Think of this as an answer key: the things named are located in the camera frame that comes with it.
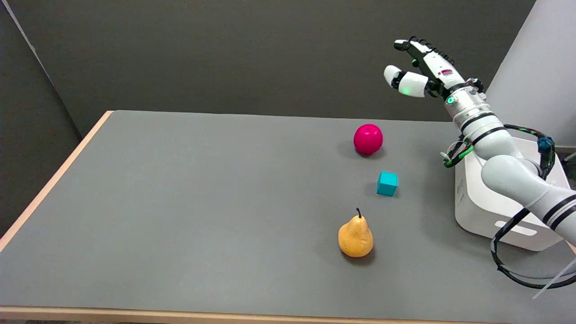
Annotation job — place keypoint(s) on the white panel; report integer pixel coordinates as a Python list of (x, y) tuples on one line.
[(535, 72)]

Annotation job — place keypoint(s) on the yellow pear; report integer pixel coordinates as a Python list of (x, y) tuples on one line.
[(355, 236)]

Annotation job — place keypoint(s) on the white plastic bin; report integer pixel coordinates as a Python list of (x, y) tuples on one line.
[(490, 211)]

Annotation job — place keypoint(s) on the teal cube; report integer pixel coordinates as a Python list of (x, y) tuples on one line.
[(387, 183)]

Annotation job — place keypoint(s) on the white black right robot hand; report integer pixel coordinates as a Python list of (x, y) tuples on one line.
[(433, 65)]

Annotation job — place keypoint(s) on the magenta red ball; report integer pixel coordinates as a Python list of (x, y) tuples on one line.
[(368, 139)]

